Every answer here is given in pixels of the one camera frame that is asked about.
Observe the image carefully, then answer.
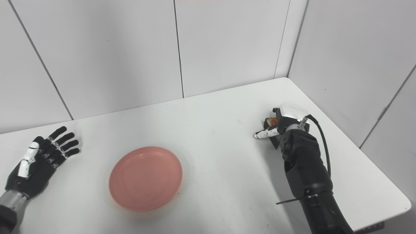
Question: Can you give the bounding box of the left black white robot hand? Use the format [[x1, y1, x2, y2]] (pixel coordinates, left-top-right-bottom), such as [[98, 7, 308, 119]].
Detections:
[[5, 126, 80, 199]]

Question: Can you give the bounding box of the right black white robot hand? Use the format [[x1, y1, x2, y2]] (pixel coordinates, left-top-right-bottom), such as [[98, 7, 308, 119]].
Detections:
[[253, 103, 309, 140]]

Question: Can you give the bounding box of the cake slice with fruit topping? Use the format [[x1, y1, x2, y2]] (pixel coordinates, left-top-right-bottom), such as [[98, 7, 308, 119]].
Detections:
[[263, 117, 283, 150]]

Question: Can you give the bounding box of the pink round plate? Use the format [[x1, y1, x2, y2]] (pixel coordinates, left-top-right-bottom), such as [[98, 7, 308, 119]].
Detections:
[[109, 146, 183, 212]]

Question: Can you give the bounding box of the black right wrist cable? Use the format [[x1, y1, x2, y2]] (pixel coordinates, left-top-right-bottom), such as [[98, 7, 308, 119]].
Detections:
[[299, 114, 332, 177]]

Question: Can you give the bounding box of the black cable tie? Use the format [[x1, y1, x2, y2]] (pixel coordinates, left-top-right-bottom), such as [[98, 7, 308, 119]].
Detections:
[[276, 194, 320, 205]]

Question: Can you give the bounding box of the black table frame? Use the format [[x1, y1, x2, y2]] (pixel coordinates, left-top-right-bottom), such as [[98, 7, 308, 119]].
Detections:
[[354, 221, 385, 234]]

